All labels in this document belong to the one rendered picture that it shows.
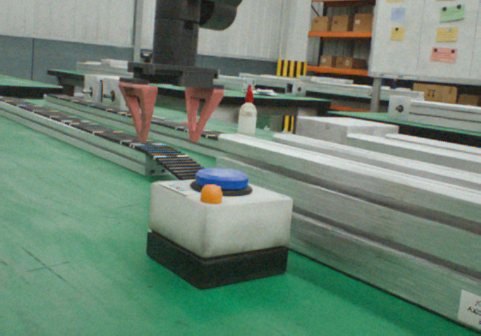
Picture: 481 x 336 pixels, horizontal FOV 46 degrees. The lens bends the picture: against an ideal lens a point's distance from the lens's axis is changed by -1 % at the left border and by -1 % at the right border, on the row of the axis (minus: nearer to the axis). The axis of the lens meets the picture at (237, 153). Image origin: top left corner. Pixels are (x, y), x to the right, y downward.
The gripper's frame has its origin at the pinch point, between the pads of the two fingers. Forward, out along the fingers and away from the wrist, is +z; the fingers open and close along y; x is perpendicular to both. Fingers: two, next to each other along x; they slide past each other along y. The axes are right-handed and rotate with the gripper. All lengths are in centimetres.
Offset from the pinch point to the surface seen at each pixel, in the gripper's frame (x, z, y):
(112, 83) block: 79, -2, 30
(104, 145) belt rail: 15.2, 3.7, -1.9
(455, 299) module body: -45.4, 4.0, -5.5
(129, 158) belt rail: 8.2, 4.4, -1.3
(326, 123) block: -14.4, -3.6, 13.9
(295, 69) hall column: 564, -12, 556
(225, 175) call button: -30.9, -1.7, -14.0
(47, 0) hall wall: 1079, -105, 364
